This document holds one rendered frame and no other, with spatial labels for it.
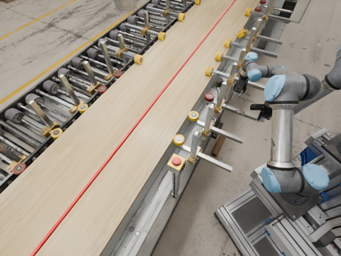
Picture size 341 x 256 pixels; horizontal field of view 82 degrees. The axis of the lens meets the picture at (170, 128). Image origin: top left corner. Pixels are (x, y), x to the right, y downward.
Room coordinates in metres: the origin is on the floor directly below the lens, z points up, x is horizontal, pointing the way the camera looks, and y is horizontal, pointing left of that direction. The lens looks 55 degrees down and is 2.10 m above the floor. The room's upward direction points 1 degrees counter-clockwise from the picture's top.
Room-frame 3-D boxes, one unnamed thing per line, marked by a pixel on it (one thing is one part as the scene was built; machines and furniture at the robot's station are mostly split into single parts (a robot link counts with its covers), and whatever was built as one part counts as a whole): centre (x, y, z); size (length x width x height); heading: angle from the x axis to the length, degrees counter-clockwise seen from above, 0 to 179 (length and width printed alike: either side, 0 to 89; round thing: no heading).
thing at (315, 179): (0.32, -0.64, 1.21); 0.13 x 0.12 x 0.14; 88
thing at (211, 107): (0.86, -0.28, 0.89); 0.04 x 0.04 x 0.48; 60
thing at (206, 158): (0.65, -0.23, 0.81); 0.44 x 0.03 x 0.04; 60
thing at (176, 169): (0.42, -0.03, 1.18); 0.07 x 0.07 x 0.08; 60
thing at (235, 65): (1.29, -0.53, 0.89); 0.04 x 0.04 x 0.48; 60
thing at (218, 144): (1.18, -0.58, 0.04); 0.30 x 0.08 x 0.08; 150
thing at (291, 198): (0.32, -0.65, 1.09); 0.15 x 0.15 x 0.10
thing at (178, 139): (0.74, -0.06, 0.85); 0.08 x 0.08 x 0.11
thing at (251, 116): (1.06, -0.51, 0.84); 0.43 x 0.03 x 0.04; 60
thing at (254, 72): (0.99, -0.55, 1.28); 0.11 x 0.11 x 0.08; 88
